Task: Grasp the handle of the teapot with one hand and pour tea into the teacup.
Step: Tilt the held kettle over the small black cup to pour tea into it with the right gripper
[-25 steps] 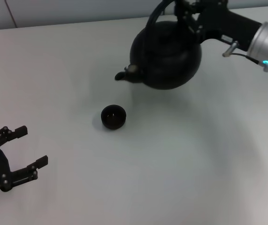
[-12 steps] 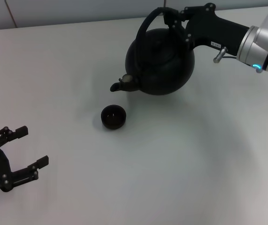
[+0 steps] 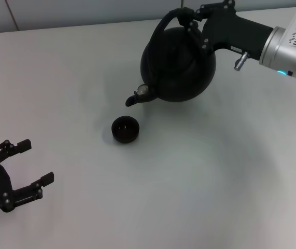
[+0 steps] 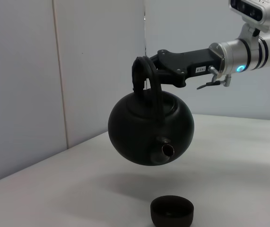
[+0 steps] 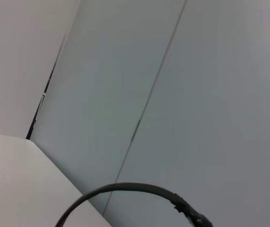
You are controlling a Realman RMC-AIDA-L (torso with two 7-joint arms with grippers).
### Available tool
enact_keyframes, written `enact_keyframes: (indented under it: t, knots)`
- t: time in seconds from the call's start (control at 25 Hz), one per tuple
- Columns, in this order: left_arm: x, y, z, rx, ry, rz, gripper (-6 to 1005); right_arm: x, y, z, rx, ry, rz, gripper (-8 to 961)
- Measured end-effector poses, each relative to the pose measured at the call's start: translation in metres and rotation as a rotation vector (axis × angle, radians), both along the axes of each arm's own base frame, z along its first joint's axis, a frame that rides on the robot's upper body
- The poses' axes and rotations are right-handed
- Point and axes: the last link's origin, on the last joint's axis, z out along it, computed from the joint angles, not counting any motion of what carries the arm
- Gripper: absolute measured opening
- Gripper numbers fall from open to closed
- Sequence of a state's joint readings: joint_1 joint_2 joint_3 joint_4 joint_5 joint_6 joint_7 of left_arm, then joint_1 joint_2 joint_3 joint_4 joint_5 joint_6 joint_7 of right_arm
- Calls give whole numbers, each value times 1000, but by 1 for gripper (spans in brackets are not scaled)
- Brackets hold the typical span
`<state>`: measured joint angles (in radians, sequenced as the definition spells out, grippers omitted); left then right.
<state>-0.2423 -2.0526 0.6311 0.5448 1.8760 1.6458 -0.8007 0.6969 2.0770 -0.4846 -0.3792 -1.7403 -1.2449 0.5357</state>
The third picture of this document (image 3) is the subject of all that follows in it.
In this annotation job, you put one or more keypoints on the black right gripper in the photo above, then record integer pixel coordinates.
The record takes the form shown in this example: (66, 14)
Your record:
(233, 31)

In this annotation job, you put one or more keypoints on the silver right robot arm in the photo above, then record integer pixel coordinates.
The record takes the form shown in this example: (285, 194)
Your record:
(287, 62)

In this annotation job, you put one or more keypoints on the dark brown teacup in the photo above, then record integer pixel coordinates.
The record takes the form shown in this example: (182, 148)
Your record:
(125, 129)

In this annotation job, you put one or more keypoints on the black round teapot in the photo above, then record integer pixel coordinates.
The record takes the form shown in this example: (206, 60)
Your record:
(178, 75)

